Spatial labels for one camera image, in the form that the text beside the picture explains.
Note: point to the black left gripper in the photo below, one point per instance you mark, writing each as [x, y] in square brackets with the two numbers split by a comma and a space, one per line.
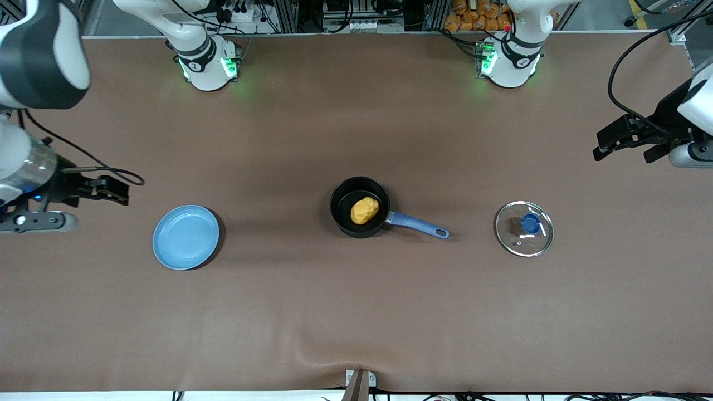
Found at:
[666, 118]

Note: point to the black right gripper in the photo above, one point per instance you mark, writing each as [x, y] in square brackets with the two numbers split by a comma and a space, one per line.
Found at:
[66, 185]

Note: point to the glass lid blue knob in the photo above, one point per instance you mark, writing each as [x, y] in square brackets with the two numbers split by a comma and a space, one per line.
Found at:
[530, 224]

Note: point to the yellow potato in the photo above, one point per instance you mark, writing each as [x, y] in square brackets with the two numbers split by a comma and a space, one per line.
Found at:
[365, 210]

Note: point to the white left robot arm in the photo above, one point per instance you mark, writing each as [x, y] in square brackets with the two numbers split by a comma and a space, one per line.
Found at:
[509, 67]

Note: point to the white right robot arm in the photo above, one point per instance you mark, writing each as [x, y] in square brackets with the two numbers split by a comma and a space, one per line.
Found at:
[39, 50]

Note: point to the light blue plate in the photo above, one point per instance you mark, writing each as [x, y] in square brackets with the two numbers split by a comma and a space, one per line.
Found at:
[186, 236]

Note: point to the bag of orange items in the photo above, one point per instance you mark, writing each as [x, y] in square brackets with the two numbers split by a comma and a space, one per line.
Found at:
[473, 16]

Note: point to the white power strip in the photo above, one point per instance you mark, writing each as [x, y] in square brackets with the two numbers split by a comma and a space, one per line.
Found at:
[239, 14]

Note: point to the aluminium frame rack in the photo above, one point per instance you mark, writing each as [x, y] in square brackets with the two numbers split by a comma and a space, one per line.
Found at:
[334, 14]

